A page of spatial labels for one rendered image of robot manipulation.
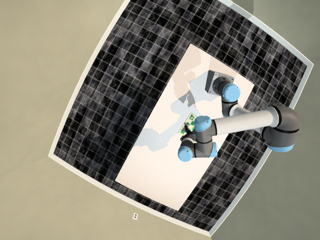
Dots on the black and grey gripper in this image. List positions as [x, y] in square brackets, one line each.
[187, 131]

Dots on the green and cream chessboard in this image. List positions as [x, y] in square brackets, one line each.
[190, 122]

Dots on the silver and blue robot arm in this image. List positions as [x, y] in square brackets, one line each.
[277, 124]

